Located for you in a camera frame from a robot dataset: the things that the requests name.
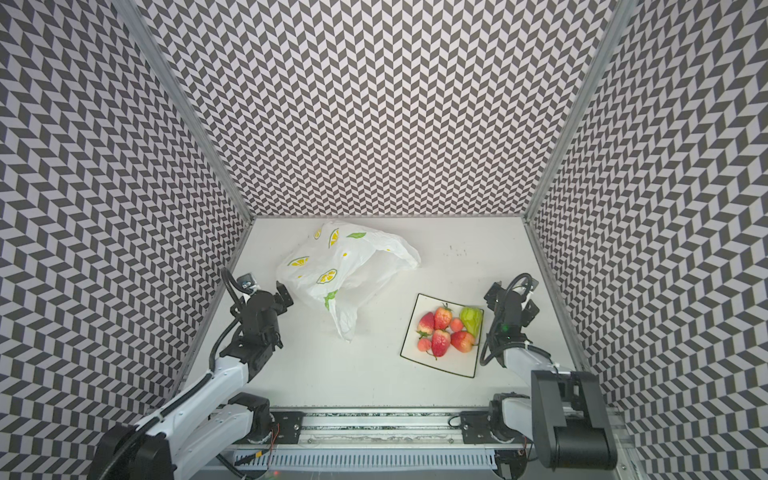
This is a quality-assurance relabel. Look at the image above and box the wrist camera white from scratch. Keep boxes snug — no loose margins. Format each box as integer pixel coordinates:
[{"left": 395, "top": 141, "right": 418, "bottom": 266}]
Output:
[
  {"left": 515, "top": 274, "right": 539, "bottom": 294},
  {"left": 236, "top": 273, "right": 258, "bottom": 291}
]

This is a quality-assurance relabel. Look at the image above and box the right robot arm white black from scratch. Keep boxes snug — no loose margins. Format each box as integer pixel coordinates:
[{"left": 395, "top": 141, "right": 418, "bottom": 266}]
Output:
[{"left": 479, "top": 273, "right": 619, "bottom": 470}]

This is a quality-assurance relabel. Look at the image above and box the pale red fake strawberry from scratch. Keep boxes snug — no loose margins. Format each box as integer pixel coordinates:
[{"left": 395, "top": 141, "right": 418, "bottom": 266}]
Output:
[{"left": 416, "top": 312, "right": 435, "bottom": 337}]

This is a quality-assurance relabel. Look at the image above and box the right aluminium corner post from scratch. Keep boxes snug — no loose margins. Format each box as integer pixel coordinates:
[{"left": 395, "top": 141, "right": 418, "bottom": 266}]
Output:
[{"left": 523, "top": 0, "right": 637, "bottom": 224}]

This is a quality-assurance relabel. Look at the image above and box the white ventilation grille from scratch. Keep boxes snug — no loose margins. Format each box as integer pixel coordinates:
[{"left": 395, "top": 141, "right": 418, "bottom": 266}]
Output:
[{"left": 234, "top": 449, "right": 497, "bottom": 472}]

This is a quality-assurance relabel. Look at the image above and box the white mat black border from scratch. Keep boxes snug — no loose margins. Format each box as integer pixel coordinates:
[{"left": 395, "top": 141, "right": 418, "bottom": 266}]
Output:
[{"left": 400, "top": 293, "right": 484, "bottom": 378}]

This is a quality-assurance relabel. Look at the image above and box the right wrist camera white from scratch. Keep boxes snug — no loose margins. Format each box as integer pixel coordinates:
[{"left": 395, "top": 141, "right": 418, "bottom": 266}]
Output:
[{"left": 515, "top": 274, "right": 539, "bottom": 294}]

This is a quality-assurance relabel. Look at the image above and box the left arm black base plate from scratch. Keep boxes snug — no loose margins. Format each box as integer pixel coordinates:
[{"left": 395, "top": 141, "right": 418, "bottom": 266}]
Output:
[{"left": 254, "top": 410, "right": 305, "bottom": 445}]

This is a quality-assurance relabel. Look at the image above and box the white plastic bag lemon print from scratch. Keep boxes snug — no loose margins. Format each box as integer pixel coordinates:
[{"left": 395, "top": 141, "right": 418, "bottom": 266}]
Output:
[{"left": 276, "top": 221, "right": 421, "bottom": 342}]

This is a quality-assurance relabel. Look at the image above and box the aluminium corner post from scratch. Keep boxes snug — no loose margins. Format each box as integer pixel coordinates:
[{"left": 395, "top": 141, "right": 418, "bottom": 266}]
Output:
[
  {"left": 112, "top": 0, "right": 253, "bottom": 223},
  {"left": 523, "top": 0, "right": 637, "bottom": 224}
]

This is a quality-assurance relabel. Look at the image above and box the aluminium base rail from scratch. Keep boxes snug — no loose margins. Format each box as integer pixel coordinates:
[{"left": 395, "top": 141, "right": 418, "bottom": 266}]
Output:
[{"left": 197, "top": 407, "right": 634, "bottom": 450}]

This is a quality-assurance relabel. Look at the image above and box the red fake apple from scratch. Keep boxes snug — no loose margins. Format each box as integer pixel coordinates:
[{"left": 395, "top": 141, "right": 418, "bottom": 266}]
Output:
[{"left": 451, "top": 330, "right": 477, "bottom": 353}]

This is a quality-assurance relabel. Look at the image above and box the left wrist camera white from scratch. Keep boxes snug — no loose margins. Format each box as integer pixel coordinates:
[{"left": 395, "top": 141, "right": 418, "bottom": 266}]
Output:
[{"left": 236, "top": 273, "right": 258, "bottom": 291}]

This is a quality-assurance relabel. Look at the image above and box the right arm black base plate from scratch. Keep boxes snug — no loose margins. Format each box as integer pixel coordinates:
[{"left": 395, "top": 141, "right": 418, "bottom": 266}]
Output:
[{"left": 459, "top": 410, "right": 498, "bottom": 445}]

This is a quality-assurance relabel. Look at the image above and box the green fake fruit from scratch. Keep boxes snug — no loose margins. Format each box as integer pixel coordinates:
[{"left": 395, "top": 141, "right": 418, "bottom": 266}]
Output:
[{"left": 459, "top": 306, "right": 484, "bottom": 339}]

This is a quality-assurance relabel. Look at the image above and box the left aluminium corner post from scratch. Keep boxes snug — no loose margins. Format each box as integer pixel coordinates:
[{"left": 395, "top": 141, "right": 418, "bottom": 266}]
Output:
[{"left": 112, "top": 0, "right": 253, "bottom": 223}]

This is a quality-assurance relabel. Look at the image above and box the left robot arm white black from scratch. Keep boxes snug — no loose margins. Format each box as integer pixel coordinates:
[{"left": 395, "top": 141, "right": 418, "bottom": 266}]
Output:
[{"left": 87, "top": 268, "right": 294, "bottom": 479}]

